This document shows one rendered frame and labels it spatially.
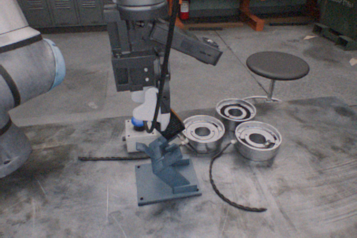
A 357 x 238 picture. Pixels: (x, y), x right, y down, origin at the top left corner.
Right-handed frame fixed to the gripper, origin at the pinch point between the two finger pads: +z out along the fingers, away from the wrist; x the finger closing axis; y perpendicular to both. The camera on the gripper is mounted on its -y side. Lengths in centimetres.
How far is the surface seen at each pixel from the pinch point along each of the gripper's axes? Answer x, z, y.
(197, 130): -12.8, 14.8, -9.4
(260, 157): -1.1, 15.2, -20.9
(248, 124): -11.0, 13.6, -22.0
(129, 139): -10.0, 12.0, 7.5
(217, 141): -6.2, 13.5, -12.4
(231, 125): -12.6, 14.6, -18.3
